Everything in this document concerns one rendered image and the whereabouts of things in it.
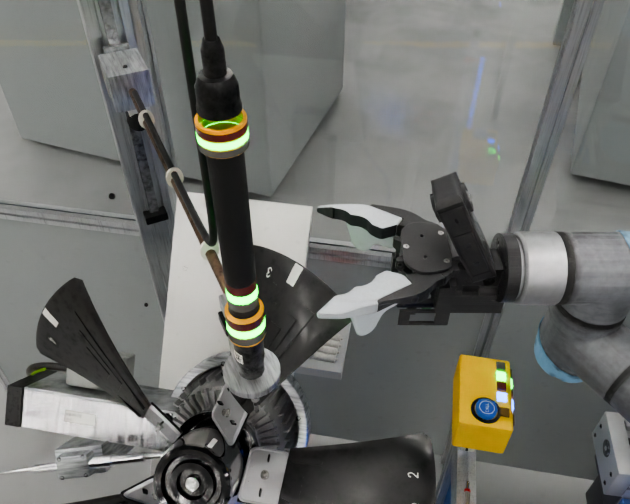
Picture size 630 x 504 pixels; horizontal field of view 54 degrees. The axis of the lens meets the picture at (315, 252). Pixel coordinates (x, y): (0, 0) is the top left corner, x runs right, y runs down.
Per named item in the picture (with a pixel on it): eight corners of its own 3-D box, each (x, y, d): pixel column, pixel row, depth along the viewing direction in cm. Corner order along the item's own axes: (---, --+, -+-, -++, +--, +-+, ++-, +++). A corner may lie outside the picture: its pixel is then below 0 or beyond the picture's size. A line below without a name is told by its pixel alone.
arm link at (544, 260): (574, 269, 57) (551, 212, 63) (525, 268, 58) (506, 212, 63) (552, 320, 63) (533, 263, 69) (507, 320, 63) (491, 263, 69)
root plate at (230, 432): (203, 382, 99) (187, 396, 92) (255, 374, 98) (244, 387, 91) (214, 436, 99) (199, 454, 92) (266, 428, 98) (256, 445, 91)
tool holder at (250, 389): (211, 351, 78) (201, 300, 72) (262, 333, 81) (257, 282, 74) (234, 407, 73) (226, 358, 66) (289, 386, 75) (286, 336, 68)
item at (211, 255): (129, 96, 107) (127, 89, 106) (137, 94, 108) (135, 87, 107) (230, 311, 72) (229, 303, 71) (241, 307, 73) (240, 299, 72)
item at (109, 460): (185, 456, 105) (0, 476, 111) (183, 443, 105) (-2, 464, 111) (180, 461, 103) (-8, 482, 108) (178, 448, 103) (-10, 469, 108)
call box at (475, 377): (451, 382, 132) (459, 352, 125) (499, 389, 131) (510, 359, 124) (450, 450, 121) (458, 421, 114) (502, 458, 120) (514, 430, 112)
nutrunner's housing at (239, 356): (233, 379, 78) (178, 32, 46) (262, 368, 80) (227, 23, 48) (244, 403, 76) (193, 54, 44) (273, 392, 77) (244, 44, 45)
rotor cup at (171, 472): (166, 416, 102) (132, 445, 90) (249, 403, 100) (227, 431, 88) (183, 500, 103) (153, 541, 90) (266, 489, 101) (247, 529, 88)
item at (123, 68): (106, 90, 116) (95, 47, 110) (143, 82, 118) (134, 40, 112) (117, 117, 109) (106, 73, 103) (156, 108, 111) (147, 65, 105)
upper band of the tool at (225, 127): (192, 139, 53) (187, 110, 51) (239, 128, 54) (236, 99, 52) (207, 166, 50) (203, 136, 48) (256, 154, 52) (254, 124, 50)
